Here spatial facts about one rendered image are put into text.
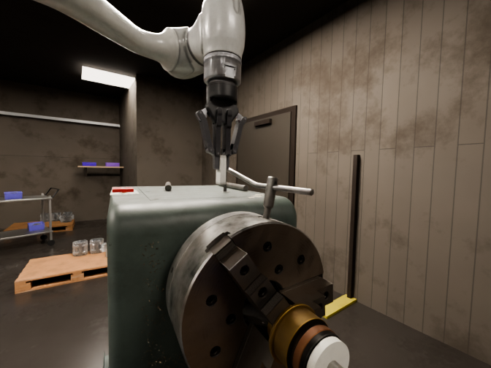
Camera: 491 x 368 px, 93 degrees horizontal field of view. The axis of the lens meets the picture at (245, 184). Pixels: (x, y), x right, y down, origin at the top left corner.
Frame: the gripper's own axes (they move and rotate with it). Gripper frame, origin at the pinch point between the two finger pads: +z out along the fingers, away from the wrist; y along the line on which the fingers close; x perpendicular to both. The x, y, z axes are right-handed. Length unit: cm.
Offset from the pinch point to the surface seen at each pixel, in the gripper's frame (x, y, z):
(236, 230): -17.1, -4.0, 10.5
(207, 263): -18.2, -9.7, 15.1
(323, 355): -33.7, 0.2, 22.8
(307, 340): -31.5, -0.4, 22.2
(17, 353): 163, -86, 133
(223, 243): -17.3, -6.4, 12.5
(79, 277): 271, -63, 129
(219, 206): -0.3, -0.3, 8.9
